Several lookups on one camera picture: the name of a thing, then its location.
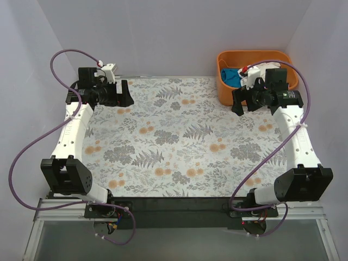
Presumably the orange plastic basket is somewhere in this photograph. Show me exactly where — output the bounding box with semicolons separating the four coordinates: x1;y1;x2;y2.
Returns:
216;50;292;106

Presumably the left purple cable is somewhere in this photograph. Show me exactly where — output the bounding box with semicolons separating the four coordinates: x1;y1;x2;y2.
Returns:
8;49;136;246

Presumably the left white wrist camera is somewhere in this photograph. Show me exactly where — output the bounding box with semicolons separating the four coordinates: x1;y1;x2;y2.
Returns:
101;64;117;83

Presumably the floral table mat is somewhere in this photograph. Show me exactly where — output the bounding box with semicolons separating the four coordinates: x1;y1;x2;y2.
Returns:
82;78;287;197

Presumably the blue t shirt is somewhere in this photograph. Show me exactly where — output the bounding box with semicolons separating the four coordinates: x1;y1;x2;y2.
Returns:
220;68;241;88

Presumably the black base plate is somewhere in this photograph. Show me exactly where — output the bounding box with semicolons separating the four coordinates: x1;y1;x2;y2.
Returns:
84;197;278;231

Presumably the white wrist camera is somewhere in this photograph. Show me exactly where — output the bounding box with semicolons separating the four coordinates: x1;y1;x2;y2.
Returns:
101;64;117;83
238;66;261;88

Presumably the aluminium frame rail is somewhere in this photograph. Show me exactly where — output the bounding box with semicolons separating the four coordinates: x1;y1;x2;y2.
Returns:
23;197;340;260

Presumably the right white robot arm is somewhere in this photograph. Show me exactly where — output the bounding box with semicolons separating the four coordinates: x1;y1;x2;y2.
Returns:
232;68;333;216

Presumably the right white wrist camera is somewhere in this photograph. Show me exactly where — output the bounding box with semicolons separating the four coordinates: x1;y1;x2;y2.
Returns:
238;66;261;88

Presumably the white t shirt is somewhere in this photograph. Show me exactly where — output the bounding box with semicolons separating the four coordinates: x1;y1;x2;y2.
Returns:
237;61;281;86

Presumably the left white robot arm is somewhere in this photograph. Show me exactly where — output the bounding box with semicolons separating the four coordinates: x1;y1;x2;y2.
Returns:
40;64;134;218

